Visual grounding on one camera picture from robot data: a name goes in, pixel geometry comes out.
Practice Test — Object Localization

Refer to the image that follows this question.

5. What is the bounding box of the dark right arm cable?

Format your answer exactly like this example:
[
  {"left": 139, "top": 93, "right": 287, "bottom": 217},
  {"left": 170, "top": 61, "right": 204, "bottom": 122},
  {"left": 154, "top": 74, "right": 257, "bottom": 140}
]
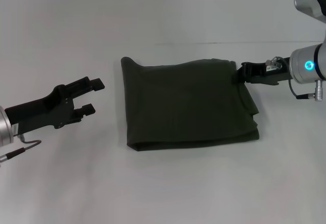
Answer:
[{"left": 264, "top": 55, "right": 323, "bottom": 103}]

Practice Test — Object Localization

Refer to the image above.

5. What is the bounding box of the dark arm cable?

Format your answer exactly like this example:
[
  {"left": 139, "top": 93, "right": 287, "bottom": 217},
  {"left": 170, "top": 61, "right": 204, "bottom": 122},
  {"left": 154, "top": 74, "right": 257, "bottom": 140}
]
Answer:
[
  {"left": 264, "top": 55, "right": 323, "bottom": 103},
  {"left": 0, "top": 132, "right": 42, "bottom": 164}
]

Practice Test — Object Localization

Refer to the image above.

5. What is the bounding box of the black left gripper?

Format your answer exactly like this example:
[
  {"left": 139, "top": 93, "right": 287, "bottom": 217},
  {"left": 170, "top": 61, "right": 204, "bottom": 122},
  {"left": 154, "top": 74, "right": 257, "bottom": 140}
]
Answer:
[{"left": 4, "top": 76, "right": 106, "bottom": 134}]

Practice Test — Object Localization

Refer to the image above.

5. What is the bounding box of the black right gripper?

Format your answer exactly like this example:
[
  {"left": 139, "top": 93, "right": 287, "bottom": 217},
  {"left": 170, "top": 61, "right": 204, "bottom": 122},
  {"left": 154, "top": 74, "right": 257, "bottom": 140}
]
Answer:
[{"left": 231, "top": 61, "right": 293, "bottom": 87}]

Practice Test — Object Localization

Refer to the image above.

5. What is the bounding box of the dark left arm cable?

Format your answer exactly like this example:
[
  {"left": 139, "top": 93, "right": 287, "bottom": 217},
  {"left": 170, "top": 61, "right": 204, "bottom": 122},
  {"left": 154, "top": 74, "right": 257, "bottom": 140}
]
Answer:
[{"left": 0, "top": 132, "right": 42, "bottom": 164}]

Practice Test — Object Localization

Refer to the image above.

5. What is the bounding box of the dark green FREE t-shirt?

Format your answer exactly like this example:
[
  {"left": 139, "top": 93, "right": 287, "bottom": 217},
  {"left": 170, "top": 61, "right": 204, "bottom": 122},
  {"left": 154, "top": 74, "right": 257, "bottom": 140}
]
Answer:
[{"left": 120, "top": 56, "right": 261, "bottom": 152}]

